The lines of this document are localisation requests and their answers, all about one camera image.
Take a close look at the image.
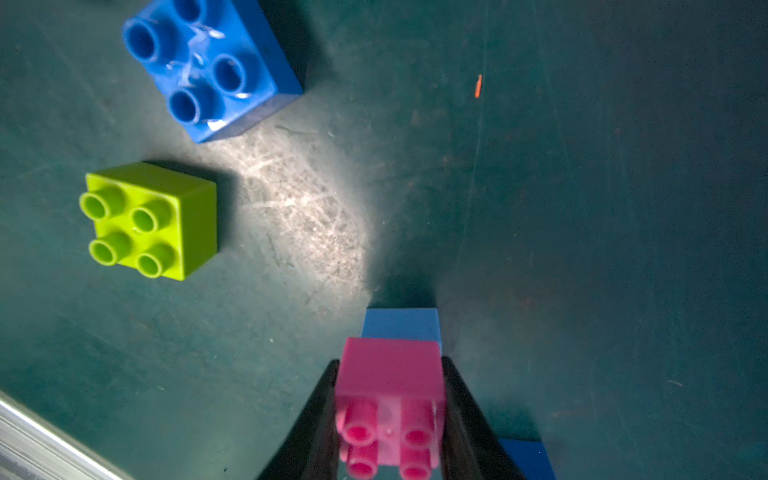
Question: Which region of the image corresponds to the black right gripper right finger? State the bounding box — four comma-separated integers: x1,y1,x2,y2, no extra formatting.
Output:
440,356,525,480

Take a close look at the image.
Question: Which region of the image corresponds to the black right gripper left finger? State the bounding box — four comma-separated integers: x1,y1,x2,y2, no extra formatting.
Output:
257,360,340,480

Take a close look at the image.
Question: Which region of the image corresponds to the light blue long lego brick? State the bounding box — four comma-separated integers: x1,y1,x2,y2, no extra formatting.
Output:
360,308,556,480

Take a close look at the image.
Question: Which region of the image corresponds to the pink lego brick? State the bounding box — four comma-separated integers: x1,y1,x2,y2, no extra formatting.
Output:
334,337,446,479

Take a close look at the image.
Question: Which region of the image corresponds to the dark blue lego brick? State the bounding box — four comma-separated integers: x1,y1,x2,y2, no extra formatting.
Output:
122,0,303,144

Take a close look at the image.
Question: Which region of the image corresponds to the lime green lego brick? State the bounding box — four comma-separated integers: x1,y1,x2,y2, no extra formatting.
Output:
79,162,218,281

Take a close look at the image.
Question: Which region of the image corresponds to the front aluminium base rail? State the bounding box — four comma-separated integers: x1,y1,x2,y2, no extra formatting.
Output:
1,394,131,480

